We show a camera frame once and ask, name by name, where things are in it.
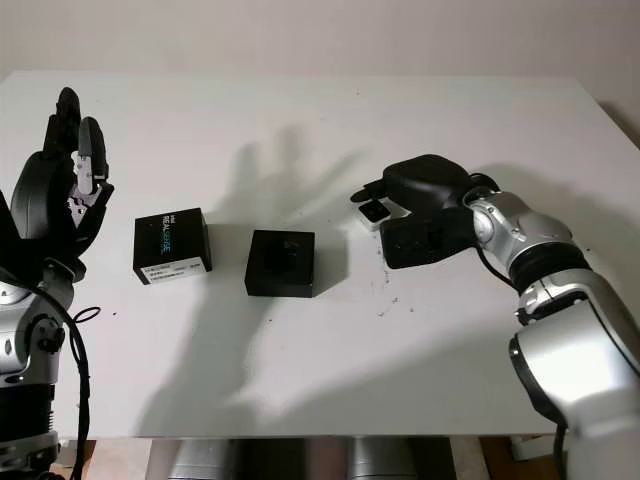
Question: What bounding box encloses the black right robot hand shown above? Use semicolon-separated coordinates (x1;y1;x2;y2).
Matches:
348;153;484;221

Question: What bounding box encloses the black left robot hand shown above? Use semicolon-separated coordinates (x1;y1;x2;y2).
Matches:
8;87;115;281

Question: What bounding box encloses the small silver depth camera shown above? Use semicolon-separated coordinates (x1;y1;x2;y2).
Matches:
357;198;411;232

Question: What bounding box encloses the black RealSense box lid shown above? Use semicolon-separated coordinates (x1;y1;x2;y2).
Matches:
132;207;214;286

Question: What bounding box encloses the grey robot leg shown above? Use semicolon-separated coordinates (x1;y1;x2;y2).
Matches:
349;439;416;480

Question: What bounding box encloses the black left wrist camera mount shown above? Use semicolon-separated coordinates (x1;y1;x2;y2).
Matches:
0;189;51;289

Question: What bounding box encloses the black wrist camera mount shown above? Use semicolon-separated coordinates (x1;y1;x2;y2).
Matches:
379;205;477;271
0;189;51;289

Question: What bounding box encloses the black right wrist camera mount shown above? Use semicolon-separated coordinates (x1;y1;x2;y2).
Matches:
379;205;477;271

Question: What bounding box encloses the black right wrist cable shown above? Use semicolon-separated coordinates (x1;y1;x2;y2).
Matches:
474;247;571;480

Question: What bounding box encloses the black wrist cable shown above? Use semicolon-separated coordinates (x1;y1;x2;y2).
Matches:
474;247;571;480
29;279;101;480

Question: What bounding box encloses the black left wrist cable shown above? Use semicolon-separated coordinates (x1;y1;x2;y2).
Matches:
29;279;101;480

